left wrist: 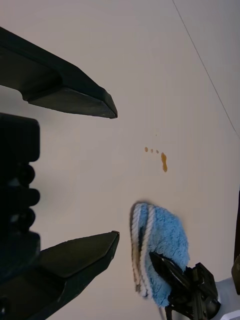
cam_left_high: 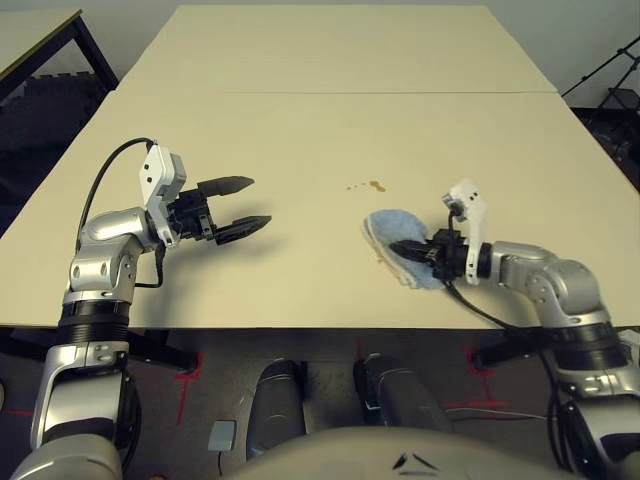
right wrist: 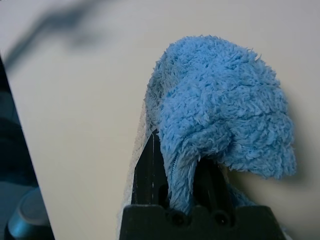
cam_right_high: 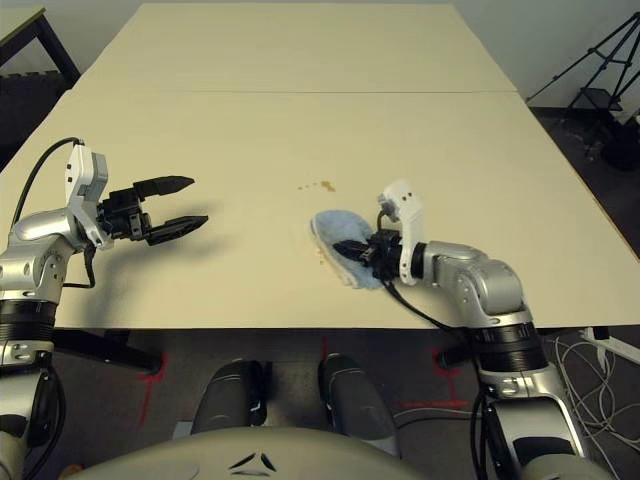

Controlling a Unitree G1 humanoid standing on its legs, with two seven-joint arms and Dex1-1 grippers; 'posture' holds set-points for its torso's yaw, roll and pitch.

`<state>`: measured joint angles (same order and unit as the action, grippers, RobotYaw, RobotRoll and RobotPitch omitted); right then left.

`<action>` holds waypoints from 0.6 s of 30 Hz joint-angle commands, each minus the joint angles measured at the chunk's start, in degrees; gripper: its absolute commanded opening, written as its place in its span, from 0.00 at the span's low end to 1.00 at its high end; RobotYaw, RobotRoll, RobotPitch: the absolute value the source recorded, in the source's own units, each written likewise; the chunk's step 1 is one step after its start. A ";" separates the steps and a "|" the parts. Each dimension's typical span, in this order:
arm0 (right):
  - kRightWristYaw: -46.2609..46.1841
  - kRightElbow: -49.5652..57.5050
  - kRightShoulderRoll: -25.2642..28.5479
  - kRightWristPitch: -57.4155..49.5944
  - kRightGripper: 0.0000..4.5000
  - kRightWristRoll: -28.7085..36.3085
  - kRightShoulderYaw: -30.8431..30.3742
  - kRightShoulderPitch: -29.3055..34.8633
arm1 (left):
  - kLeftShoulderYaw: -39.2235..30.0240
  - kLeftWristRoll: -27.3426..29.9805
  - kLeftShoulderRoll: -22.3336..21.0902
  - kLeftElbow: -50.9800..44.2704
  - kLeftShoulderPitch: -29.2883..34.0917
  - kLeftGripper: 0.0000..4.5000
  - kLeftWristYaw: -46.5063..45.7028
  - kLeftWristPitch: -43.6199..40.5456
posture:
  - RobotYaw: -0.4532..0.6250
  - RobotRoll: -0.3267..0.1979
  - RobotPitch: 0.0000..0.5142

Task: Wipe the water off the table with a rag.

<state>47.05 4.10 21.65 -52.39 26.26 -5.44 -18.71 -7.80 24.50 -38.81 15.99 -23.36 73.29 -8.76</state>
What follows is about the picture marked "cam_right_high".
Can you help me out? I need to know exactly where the grey robot leg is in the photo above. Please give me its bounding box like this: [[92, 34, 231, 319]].
[[318, 352, 402, 457], [192, 358, 267, 441]]

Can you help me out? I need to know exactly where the black left upper arm cable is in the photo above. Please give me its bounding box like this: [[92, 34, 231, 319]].
[[37, 367, 69, 451]]

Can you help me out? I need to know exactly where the blue terry rag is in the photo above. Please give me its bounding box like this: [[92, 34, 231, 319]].
[[307, 208, 386, 291]]

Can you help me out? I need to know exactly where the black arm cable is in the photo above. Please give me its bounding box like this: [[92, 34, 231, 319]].
[[374, 277, 501, 480], [37, 367, 69, 451]]

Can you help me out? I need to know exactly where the grey right robot leg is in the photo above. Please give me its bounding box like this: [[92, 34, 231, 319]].
[[318, 352, 402, 457]]

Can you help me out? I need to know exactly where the grey left robot leg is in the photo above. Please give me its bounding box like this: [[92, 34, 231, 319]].
[[192, 358, 267, 441]]

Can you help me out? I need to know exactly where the black tripod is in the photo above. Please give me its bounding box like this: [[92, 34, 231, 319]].
[[527, 12, 640, 171]]

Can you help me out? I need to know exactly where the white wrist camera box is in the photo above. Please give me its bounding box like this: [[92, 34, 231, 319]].
[[63, 143, 114, 250], [375, 178, 426, 287]]

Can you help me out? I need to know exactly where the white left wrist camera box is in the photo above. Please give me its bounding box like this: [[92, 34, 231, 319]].
[[63, 143, 114, 250]]

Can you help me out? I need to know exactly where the beige robot torso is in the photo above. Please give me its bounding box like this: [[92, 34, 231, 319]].
[[74, 424, 404, 480]]

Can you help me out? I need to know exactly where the black foam floor mat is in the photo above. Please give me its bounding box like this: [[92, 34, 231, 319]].
[[0, 69, 81, 171]]

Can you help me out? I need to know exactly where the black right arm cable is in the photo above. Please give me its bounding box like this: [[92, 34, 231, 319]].
[[374, 277, 501, 480]]

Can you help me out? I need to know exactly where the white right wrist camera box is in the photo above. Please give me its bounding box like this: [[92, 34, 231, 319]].
[[375, 178, 426, 287]]

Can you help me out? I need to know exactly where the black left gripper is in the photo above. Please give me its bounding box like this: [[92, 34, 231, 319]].
[[97, 174, 210, 247]]

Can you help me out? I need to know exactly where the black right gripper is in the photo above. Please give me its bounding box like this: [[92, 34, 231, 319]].
[[332, 227, 404, 281]]

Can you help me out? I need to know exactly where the white floor cable tangle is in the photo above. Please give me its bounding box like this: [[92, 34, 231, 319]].
[[549, 332, 640, 439]]

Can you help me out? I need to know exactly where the black framed side table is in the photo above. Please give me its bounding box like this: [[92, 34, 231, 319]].
[[0, 7, 82, 76]]

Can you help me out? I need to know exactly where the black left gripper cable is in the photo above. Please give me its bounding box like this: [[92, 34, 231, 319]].
[[62, 239, 99, 290]]

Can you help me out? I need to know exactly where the black table foot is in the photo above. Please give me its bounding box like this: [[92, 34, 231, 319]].
[[52, 329, 162, 374], [435, 339, 482, 372]]

